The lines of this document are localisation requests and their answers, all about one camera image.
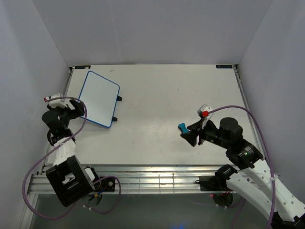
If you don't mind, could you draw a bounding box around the purple cable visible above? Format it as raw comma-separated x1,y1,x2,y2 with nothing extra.
207,105,277,229
22,96,122,220

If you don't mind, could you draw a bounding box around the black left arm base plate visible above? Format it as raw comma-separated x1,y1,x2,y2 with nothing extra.
93,177,116,193

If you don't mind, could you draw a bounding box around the blue bone-shaped whiteboard eraser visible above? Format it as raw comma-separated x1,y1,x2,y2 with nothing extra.
178,123,189,134

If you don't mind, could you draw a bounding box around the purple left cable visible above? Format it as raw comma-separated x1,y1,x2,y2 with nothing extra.
22,96,122,220

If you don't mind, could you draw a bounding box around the dark corner label right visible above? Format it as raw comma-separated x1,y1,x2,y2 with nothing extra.
216,64,233,69

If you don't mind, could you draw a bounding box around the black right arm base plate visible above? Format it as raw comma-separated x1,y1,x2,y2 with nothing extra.
195,176,231,192

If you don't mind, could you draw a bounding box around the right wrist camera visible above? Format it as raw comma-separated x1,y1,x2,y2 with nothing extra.
197,104,213,129

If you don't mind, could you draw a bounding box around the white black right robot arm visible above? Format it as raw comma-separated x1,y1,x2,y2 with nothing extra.
178,117,305,229

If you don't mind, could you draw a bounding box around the dark corner label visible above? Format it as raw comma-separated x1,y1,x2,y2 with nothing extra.
216,64,233,69
74,65,91,70

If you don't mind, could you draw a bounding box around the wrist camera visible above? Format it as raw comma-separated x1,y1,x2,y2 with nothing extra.
44,93,68,109
197,104,213,129

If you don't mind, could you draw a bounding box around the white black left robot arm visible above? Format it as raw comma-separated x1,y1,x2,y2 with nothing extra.
42,94,101,207

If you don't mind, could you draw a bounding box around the blue-framed whiteboard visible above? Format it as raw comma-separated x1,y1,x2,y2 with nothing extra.
79,71,120,128

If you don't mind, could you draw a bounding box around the aluminium table edge rail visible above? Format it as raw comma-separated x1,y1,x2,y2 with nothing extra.
233,64,266,159

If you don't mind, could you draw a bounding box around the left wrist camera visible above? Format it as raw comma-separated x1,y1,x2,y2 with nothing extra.
44,93,68,109

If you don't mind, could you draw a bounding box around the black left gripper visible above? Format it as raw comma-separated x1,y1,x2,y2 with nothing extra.
47,99,85,129

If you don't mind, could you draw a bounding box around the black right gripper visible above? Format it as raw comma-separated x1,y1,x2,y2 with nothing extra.
180,117,230,149

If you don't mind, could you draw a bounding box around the dark corner label left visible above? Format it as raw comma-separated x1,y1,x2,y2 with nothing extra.
74,65,91,70

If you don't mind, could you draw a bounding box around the wire whiteboard stand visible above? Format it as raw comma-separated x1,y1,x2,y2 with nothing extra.
112,95,122,122

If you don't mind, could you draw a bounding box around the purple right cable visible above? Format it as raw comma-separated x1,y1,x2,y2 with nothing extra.
207,105,277,229

